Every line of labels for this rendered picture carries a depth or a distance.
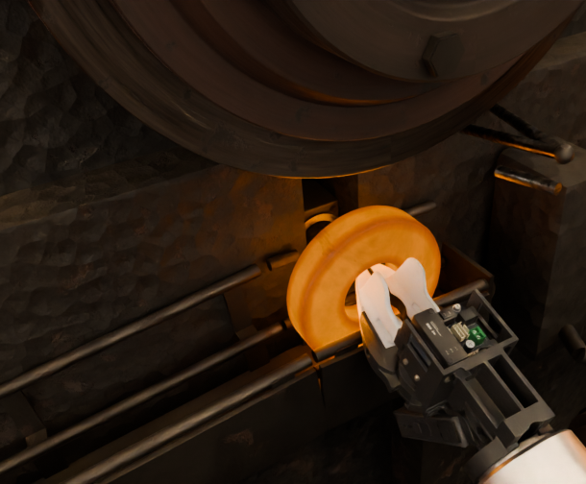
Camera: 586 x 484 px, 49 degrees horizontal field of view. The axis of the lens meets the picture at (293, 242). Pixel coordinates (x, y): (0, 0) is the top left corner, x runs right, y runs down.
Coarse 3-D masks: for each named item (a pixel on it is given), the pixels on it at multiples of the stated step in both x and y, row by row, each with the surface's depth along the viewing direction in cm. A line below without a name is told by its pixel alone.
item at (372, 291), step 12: (360, 276) 59; (372, 276) 55; (360, 288) 58; (372, 288) 56; (384, 288) 53; (360, 300) 57; (372, 300) 56; (384, 300) 54; (360, 312) 57; (372, 312) 56; (384, 312) 55; (372, 324) 56; (384, 324) 55; (396, 324) 53; (384, 336) 55
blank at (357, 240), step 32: (352, 224) 56; (384, 224) 56; (416, 224) 58; (320, 256) 55; (352, 256) 56; (384, 256) 58; (416, 256) 60; (288, 288) 58; (320, 288) 56; (320, 320) 58; (352, 320) 60
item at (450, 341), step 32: (416, 320) 49; (448, 320) 50; (480, 320) 52; (416, 352) 49; (448, 352) 48; (480, 352) 47; (416, 384) 52; (448, 384) 48; (480, 384) 48; (512, 384) 48; (480, 416) 47; (512, 416) 44; (544, 416) 45; (480, 448) 49; (512, 448) 45
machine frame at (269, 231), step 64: (0, 0) 46; (0, 64) 48; (64, 64) 50; (576, 64) 69; (0, 128) 50; (64, 128) 52; (128, 128) 55; (512, 128) 69; (576, 128) 74; (0, 192) 52; (64, 192) 52; (128, 192) 52; (192, 192) 54; (256, 192) 57; (384, 192) 65; (448, 192) 69; (0, 256) 49; (64, 256) 52; (128, 256) 54; (192, 256) 57; (256, 256) 61; (0, 320) 52; (64, 320) 54; (128, 320) 57; (192, 320) 61; (256, 320) 65; (64, 384) 58; (128, 384) 61; (192, 384) 65; (576, 384) 105; (0, 448) 58; (64, 448) 61; (320, 448) 80; (384, 448) 87
